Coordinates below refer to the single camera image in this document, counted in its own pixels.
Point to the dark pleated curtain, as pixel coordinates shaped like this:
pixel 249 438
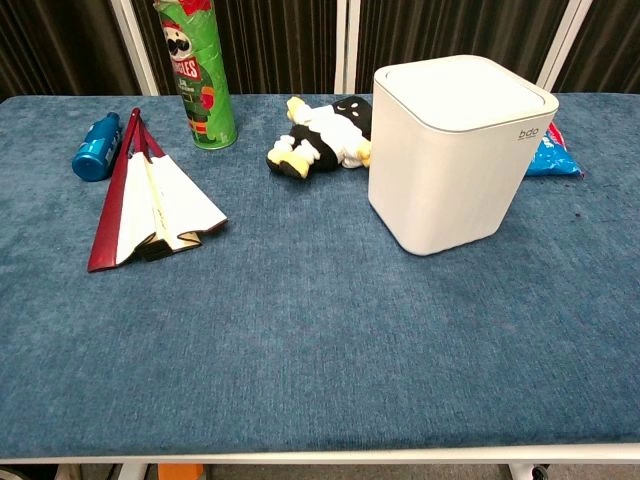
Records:
pixel 280 45

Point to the black white yellow plush toy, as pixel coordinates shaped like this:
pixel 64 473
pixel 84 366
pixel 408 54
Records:
pixel 320 135

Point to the green Pringles can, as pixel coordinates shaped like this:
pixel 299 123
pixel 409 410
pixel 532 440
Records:
pixel 202 85

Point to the white folding screen frame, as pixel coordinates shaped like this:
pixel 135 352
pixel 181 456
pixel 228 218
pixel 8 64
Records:
pixel 347 45

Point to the white plastic trash bin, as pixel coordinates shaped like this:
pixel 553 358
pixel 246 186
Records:
pixel 445 175

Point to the blue snack bag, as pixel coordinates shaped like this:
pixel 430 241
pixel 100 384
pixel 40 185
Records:
pixel 550 155

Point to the red and white paper plane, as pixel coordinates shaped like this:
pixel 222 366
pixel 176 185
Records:
pixel 150 200

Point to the orange object under table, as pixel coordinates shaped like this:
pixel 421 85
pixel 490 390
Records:
pixel 180 471

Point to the blue velvet table cloth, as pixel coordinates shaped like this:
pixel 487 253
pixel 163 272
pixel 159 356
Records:
pixel 300 325

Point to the white plastic container lid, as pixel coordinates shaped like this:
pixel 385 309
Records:
pixel 460 92

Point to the blue metallic bottle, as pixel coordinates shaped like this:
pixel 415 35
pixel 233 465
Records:
pixel 95 150

